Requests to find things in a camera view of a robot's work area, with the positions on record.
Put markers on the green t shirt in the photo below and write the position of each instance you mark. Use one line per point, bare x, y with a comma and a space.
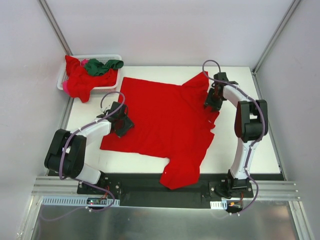
96, 68

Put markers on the white plastic laundry basket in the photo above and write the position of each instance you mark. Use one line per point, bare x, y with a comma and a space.
102, 58

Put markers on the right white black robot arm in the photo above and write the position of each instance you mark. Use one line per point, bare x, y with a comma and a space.
250, 126

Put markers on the white slotted cable duct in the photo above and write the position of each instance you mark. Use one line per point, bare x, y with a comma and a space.
219, 205
79, 201

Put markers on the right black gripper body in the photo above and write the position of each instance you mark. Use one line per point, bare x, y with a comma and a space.
212, 101

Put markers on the red t shirt in basket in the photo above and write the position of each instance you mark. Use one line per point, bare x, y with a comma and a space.
80, 83

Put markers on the left white slotted cable duct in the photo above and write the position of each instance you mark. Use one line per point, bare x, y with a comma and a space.
79, 201

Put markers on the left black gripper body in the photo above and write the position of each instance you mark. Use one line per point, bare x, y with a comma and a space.
124, 125

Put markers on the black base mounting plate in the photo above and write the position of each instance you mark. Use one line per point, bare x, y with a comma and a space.
145, 190

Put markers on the red t shirt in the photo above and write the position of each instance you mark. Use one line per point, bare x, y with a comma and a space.
80, 83
170, 121

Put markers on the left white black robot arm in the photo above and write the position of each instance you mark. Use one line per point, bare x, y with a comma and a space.
66, 153

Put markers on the right white slotted cable duct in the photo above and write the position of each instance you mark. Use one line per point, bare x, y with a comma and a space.
219, 205

